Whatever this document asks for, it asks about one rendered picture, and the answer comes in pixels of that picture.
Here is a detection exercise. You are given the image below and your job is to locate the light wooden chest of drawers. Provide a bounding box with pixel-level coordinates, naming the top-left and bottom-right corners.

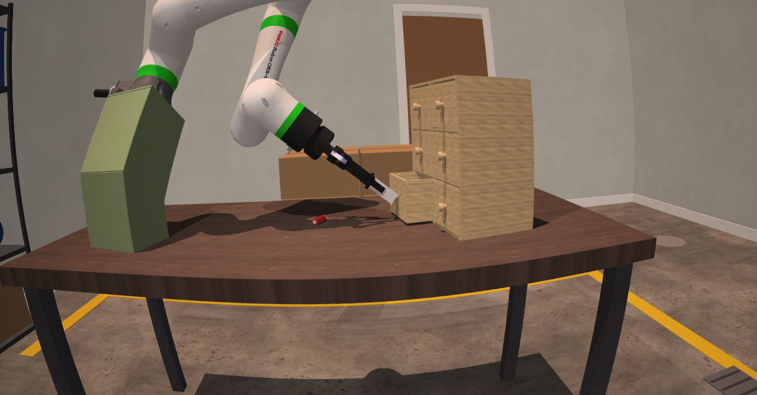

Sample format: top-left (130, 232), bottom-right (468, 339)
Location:
top-left (409, 75), bottom-right (535, 241)

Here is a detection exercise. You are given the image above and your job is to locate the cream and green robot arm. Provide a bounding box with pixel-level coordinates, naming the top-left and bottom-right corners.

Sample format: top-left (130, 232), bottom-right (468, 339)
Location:
top-left (94, 0), bottom-right (322, 154)

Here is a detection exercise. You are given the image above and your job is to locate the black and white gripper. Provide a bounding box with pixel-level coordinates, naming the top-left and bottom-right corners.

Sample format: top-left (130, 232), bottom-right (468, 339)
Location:
top-left (304, 126), bottom-right (398, 204)

